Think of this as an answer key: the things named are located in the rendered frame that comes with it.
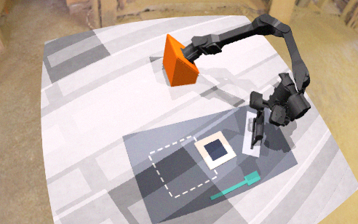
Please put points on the cream square tile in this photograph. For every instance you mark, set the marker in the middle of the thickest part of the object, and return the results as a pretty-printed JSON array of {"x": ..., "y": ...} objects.
[{"x": 215, "y": 150}]

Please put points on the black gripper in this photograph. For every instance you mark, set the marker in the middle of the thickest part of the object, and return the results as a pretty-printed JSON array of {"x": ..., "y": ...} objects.
[{"x": 257, "y": 102}]

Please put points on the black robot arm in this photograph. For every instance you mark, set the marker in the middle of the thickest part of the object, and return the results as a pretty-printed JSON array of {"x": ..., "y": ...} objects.
[{"x": 263, "y": 25}]

